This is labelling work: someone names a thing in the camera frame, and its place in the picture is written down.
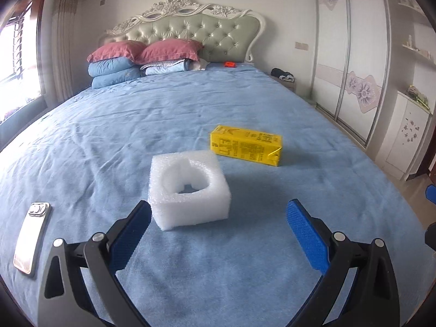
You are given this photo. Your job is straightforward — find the lower blue pillow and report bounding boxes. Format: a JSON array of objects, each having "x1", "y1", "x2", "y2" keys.
[{"x1": 92, "y1": 67, "x2": 144, "y2": 89}]

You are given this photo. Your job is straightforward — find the yellow drink carton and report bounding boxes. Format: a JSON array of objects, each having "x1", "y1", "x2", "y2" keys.
[{"x1": 210, "y1": 125, "x2": 282, "y2": 167}]

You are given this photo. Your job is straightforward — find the blue bed sheet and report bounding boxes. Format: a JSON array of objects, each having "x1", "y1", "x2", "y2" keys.
[{"x1": 0, "y1": 61, "x2": 429, "y2": 327}]

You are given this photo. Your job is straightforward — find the white sliding wardrobe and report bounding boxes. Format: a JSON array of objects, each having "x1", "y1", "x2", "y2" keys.
[{"x1": 312, "y1": 0, "x2": 389, "y2": 146}]

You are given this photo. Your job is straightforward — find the white foam packing block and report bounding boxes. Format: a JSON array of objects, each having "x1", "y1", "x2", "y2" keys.
[{"x1": 148, "y1": 150, "x2": 231, "y2": 231}]

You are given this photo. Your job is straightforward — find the left pink pillow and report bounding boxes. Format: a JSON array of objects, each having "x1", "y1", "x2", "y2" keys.
[{"x1": 86, "y1": 40, "x2": 146, "y2": 63}]

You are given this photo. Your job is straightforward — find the right pink pillow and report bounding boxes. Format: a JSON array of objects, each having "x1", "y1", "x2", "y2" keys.
[{"x1": 135, "y1": 38, "x2": 203, "y2": 65}]

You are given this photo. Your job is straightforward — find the smartphone on bed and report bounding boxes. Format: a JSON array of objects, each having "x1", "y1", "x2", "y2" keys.
[{"x1": 13, "y1": 202, "x2": 51, "y2": 276}]

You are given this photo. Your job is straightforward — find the white corner cabinet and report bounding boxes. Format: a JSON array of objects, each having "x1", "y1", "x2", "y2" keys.
[{"x1": 376, "y1": 91, "x2": 432, "y2": 180}]

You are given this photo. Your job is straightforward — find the grey bedside table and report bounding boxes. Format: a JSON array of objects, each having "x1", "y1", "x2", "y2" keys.
[{"x1": 271, "y1": 75, "x2": 296, "y2": 92}]

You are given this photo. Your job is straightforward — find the tufted green headboard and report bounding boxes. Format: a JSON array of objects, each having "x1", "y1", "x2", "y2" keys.
[{"x1": 98, "y1": 0, "x2": 266, "y2": 63}]

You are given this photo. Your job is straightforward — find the folded light blue quilt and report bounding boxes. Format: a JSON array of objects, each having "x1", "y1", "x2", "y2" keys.
[{"x1": 140, "y1": 58, "x2": 207, "y2": 76}]

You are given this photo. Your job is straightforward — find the blue pillow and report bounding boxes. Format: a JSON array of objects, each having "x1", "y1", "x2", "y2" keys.
[
  {"x1": 92, "y1": 67, "x2": 144, "y2": 89},
  {"x1": 88, "y1": 57, "x2": 135, "y2": 78}
]

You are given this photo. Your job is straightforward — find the wall switch plate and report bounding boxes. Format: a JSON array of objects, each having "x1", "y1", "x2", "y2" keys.
[{"x1": 295, "y1": 42, "x2": 309, "y2": 51}]

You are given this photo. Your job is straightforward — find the white wall shelves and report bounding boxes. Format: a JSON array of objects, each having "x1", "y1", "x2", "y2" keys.
[{"x1": 398, "y1": 0, "x2": 435, "y2": 64}]

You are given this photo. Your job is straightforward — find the upper blue pillow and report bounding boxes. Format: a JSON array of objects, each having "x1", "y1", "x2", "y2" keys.
[{"x1": 88, "y1": 57, "x2": 135, "y2": 78}]

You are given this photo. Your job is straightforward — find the pink pillow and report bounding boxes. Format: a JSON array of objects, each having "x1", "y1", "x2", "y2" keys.
[
  {"x1": 135, "y1": 38, "x2": 203, "y2": 65},
  {"x1": 86, "y1": 40, "x2": 146, "y2": 63}
]

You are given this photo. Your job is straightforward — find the black white item on nightstand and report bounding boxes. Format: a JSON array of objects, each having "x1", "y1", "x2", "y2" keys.
[{"x1": 271, "y1": 68, "x2": 295, "y2": 83}]

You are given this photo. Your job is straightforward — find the window with brown frame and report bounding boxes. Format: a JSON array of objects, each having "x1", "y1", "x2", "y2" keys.
[{"x1": 1, "y1": 0, "x2": 45, "y2": 122}]

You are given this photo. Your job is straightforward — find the striped beige curtain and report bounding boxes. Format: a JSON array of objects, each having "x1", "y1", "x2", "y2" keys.
[{"x1": 52, "y1": 0, "x2": 79, "y2": 103}]

